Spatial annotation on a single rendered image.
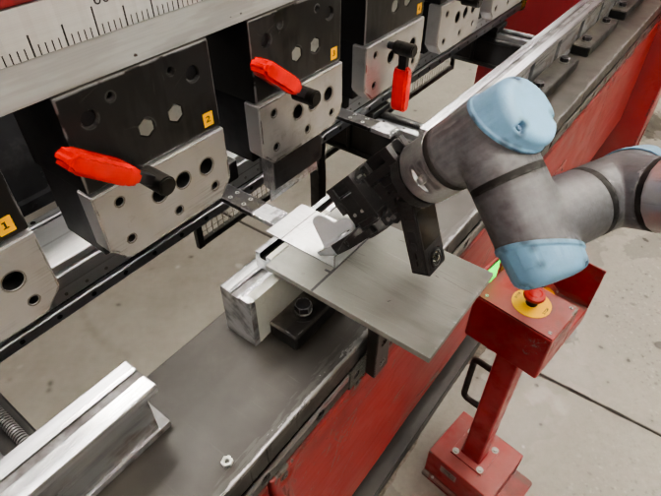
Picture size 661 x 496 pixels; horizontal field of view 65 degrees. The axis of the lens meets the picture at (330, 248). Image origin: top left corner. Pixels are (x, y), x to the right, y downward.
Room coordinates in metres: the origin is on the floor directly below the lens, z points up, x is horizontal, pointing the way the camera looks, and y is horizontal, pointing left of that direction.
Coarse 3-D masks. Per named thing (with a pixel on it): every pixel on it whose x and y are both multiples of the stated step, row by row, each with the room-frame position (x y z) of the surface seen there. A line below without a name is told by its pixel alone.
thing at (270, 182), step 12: (312, 144) 0.63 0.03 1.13; (288, 156) 0.59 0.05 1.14; (300, 156) 0.61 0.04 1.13; (312, 156) 0.63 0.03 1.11; (264, 168) 0.57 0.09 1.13; (276, 168) 0.57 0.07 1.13; (288, 168) 0.59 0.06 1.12; (300, 168) 0.61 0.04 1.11; (312, 168) 0.64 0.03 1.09; (264, 180) 0.58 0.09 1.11; (276, 180) 0.57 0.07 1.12; (288, 180) 0.59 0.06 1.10; (276, 192) 0.58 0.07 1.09
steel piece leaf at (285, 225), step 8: (296, 208) 0.66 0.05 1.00; (304, 208) 0.66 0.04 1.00; (288, 216) 0.64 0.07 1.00; (296, 216) 0.64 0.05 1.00; (304, 216) 0.64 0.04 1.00; (280, 224) 0.61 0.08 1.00; (288, 224) 0.61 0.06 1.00; (296, 224) 0.61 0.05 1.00; (272, 232) 0.60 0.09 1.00; (280, 232) 0.60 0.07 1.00; (288, 232) 0.60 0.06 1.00
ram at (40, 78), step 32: (0, 0) 0.34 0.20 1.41; (32, 0) 0.36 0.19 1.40; (224, 0) 0.49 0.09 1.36; (256, 0) 0.52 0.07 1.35; (288, 0) 0.56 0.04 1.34; (128, 32) 0.41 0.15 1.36; (160, 32) 0.43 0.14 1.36; (192, 32) 0.46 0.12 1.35; (32, 64) 0.35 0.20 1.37; (64, 64) 0.36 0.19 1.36; (96, 64) 0.38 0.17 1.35; (128, 64) 0.40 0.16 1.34; (0, 96) 0.32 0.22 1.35; (32, 96) 0.34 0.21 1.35
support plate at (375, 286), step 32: (288, 256) 0.55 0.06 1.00; (352, 256) 0.55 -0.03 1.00; (384, 256) 0.55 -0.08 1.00; (448, 256) 0.55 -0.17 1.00; (320, 288) 0.48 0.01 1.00; (352, 288) 0.48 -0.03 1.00; (384, 288) 0.48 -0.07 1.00; (416, 288) 0.48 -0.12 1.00; (448, 288) 0.48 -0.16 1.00; (480, 288) 0.48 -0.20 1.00; (384, 320) 0.43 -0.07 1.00; (416, 320) 0.43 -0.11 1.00; (448, 320) 0.43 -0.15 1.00; (416, 352) 0.38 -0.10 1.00
